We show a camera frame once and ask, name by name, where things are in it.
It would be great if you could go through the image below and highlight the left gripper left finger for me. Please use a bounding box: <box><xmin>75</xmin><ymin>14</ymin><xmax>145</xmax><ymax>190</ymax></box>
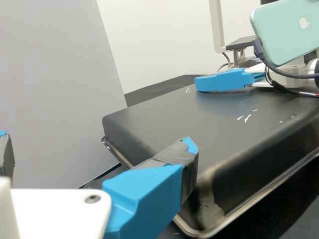
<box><xmin>0</xmin><ymin>129</ymin><xmax>16</xmax><ymax>180</ymax></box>

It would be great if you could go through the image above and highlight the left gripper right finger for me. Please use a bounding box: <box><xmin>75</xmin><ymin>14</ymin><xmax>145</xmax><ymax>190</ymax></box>
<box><xmin>102</xmin><ymin>136</ymin><xmax>199</xmax><ymax>239</ymax></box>

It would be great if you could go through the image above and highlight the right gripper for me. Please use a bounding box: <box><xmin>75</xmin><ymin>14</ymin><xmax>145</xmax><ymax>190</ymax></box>
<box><xmin>194</xmin><ymin>62</ymin><xmax>275</xmax><ymax>94</ymax></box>

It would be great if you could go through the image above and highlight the black tray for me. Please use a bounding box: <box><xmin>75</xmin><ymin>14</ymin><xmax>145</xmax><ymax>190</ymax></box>
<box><xmin>100</xmin><ymin>73</ymin><xmax>319</xmax><ymax>239</ymax></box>

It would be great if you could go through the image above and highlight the grey panel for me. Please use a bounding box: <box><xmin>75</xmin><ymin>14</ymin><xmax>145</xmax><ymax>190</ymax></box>
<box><xmin>0</xmin><ymin>0</ymin><xmax>128</xmax><ymax>189</ymax></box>

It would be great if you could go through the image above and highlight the grey cable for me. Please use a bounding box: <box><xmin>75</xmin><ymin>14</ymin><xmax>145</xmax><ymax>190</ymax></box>
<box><xmin>218</xmin><ymin>51</ymin><xmax>235</xmax><ymax>72</ymax></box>

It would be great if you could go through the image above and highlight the black cable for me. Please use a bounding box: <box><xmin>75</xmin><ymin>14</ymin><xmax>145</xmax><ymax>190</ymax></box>
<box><xmin>253</xmin><ymin>38</ymin><xmax>319</xmax><ymax>97</ymax></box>

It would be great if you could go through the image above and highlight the right wrist camera phone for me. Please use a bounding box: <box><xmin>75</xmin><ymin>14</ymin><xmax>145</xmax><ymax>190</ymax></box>
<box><xmin>249</xmin><ymin>0</ymin><xmax>319</xmax><ymax>67</ymax></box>

